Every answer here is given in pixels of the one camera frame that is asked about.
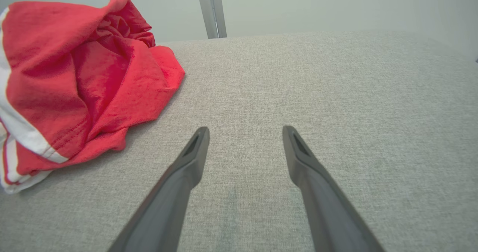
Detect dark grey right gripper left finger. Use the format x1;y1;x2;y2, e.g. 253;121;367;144
108;127;210;252

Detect grey metal upright post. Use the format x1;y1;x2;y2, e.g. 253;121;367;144
195;0;227;39

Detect red basketball jersey white sleeves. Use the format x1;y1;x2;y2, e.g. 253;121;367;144
0;0;186;195

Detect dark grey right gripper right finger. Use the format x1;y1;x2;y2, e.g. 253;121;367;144
282;125;385;252

